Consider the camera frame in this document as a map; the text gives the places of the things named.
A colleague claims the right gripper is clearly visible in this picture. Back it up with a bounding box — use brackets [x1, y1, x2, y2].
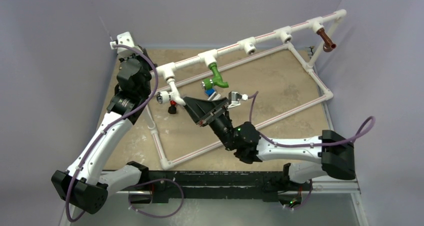
[181, 97, 237, 152]

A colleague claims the white water faucet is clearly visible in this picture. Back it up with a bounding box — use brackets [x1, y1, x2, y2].
[156, 77, 186, 106]

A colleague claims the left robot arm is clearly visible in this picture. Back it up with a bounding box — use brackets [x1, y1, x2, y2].
[51, 44, 158, 222]

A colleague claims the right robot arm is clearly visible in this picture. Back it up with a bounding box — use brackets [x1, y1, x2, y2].
[183, 96, 356, 190]

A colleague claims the green water faucet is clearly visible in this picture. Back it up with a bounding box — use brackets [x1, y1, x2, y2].
[201, 62, 229, 91]

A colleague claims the brown water faucet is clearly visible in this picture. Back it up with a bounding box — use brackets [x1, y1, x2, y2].
[316, 28, 337, 53]

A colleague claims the black faucet red knob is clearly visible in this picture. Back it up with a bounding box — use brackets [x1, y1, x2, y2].
[167, 100, 178, 115]

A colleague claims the white faucet blue handle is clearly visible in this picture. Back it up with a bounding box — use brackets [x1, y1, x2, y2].
[204, 88, 221, 101]

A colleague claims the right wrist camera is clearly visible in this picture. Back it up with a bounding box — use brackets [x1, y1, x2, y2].
[228, 91, 249, 109]

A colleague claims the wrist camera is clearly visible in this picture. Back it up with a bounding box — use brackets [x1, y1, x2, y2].
[228, 91, 249, 109]
[109, 31, 137, 58]

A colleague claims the white pipe frame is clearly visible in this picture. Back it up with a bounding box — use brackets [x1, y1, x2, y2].
[140, 9, 348, 171]

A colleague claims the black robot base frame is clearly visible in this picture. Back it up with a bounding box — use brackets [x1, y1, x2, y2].
[126, 164, 312, 205]

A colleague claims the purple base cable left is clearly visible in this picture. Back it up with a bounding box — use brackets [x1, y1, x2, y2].
[128, 178, 185, 219]

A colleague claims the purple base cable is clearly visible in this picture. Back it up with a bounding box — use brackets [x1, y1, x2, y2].
[283, 180, 314, 212]
[128, 178, 185, 219]

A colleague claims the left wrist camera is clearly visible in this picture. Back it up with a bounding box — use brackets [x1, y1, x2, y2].
[109, 31, 137, 58]

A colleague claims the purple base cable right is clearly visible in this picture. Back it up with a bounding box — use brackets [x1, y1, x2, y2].
[283, 180, 314, 212]

